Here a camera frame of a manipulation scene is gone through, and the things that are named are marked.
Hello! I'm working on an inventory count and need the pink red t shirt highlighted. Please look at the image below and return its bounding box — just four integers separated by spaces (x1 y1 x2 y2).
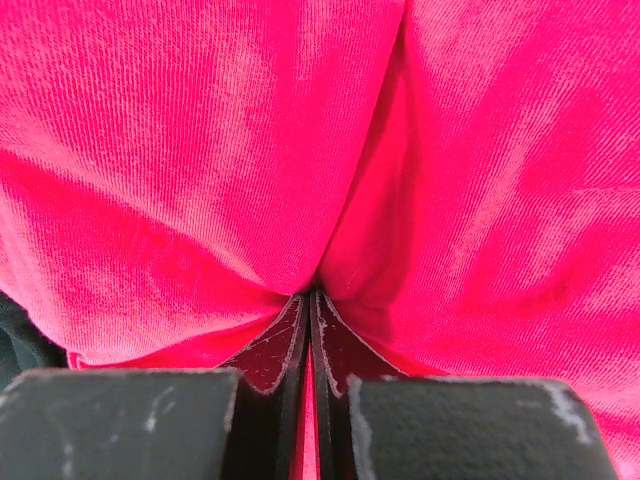
1 1 639 479

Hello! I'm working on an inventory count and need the black t shirt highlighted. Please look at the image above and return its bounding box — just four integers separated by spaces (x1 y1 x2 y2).
0 293 67 389

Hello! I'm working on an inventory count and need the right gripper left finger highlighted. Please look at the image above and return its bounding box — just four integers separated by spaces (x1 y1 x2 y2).
1 295 308 479

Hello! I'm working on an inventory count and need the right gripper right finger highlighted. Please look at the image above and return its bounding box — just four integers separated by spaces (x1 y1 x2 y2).
309 290 617 479

